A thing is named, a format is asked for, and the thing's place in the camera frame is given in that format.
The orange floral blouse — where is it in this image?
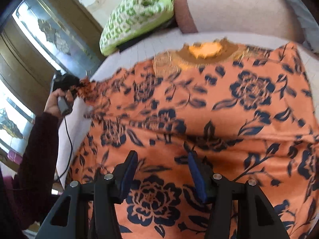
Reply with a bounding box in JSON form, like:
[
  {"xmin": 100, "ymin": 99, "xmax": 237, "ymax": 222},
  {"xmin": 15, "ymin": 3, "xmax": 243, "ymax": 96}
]
[{"xmin": 68, "ymin": 43, "xmax": 318, "ymax": 238}]

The dark sleeved left forearm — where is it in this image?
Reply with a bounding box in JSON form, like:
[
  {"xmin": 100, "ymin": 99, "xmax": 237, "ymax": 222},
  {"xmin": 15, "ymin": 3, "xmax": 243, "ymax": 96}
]
[{"xmin": 12, "ymin": 113, "xmax": 58, "ymax": 230}]

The person's left hand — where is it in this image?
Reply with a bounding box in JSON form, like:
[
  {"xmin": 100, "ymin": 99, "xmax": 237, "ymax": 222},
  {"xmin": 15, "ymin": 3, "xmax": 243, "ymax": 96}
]
[{"xmin": 44, "ymin": 88, "xmax": 74, "ymax": 119}]

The wooden stained glass door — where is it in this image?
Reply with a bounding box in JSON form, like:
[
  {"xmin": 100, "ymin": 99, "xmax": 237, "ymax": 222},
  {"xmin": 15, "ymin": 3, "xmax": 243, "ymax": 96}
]
[{"xmin": 1, "ymin": 0, "xmax": 104, "ymax": 162}]

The green checkered pillow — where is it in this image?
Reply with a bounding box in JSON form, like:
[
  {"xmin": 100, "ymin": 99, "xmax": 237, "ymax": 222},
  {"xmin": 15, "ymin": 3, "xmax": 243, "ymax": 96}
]
[{"xmin": 99, "ymin": 0, "xmax": 174, "ymax": 57}]

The grey pillow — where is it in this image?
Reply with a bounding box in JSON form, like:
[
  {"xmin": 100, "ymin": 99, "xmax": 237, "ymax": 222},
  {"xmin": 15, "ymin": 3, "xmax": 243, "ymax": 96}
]
[{"xmin": 285, "ymin": 0, "xmax": 319, "ymax": 55}]

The pink bolster cushion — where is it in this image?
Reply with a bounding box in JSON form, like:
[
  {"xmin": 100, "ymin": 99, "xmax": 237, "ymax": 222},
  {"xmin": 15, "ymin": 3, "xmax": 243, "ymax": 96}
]
[{"xmin": 174, "ymin": 0, "xmax": 305, "ymax": 43}]

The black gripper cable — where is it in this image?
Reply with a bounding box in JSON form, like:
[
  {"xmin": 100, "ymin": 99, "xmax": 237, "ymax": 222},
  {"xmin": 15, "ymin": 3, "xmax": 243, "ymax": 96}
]
[{"xmin": 53, "ymin": 115, "xmax": 74, "ymax": 184}]

